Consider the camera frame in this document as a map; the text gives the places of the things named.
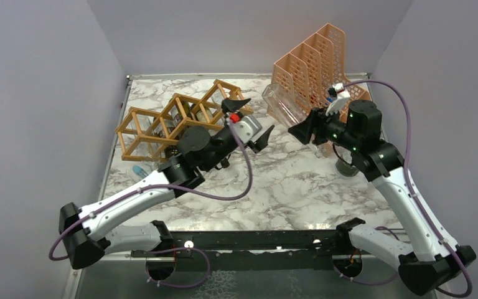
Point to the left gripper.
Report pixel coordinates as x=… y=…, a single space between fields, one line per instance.
x=261 y=141

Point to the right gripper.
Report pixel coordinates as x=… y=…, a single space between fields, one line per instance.
x=316 y=121

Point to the green wine bottle white label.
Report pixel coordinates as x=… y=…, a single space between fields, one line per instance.
x=204 y=117

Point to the clear round glass bottle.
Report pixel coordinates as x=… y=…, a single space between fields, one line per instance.
x=344 y=168

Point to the clear tall glass bottle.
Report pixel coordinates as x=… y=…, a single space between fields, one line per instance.
x=145 y=149

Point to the wooden wine rack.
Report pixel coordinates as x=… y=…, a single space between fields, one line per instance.
x=170 y=122

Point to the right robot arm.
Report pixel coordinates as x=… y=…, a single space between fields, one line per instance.
x=432 y=257

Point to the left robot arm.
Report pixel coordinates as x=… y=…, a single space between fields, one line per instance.
x=88 y=233

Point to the orange plastic file organizer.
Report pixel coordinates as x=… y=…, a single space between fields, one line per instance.
x=313 y=66

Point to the blue white sticker disc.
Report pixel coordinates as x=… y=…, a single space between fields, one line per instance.
x=138 y=173

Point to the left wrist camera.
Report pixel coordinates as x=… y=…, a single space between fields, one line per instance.
x=246 y=127

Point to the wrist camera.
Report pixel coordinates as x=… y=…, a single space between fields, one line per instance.
x=246 y=127
x=339 y=96

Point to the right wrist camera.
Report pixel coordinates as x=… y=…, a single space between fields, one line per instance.
x=339 y=96

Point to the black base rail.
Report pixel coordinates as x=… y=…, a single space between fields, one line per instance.
x=186 y=251

